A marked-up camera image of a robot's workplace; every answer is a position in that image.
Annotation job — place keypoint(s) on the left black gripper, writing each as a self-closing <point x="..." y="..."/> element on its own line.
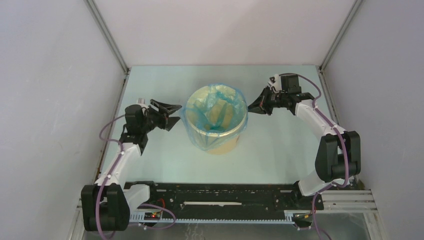
<point x="163" y="110"/>

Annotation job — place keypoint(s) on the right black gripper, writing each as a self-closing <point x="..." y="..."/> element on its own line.
<point x="261" y="105"/>

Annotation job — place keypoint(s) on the blue plastic trash bag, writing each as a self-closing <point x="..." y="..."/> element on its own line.
<point x="215" y="112"/>

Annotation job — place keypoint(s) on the yellow trash bin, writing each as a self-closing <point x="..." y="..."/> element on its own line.
<point x="218" y="129"/>

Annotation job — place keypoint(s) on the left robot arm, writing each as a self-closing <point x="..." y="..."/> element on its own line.
<point x="106" y="206"/>

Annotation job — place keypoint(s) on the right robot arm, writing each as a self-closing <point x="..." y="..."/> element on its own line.
<point x="338" y="156"/>

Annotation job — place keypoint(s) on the small electronics board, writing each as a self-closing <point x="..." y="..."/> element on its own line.
<point x="152" y="216"/>

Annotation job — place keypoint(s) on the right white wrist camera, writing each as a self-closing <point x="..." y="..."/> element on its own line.
<point x="275" y="84"/>

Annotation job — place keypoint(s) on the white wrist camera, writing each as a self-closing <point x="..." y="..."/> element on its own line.
<point x="275" y="84"/>
<point x="142" y="103"/>

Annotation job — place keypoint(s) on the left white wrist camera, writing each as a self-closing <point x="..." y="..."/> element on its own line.
<point x="142" y="103"/>

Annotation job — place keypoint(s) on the right corner aluminium post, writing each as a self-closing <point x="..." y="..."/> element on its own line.
<point x="355" y="8"/>

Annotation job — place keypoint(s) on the corner aluminium post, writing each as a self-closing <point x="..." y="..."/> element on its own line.
<point x="107" y="35"/>
<point x="355" y="8"/>

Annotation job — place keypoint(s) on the left corner aluminium post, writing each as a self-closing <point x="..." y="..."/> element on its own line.
<point x="107" y="35"/>

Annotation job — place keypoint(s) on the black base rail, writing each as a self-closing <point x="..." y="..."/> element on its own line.
<point x="229" y="202"/>

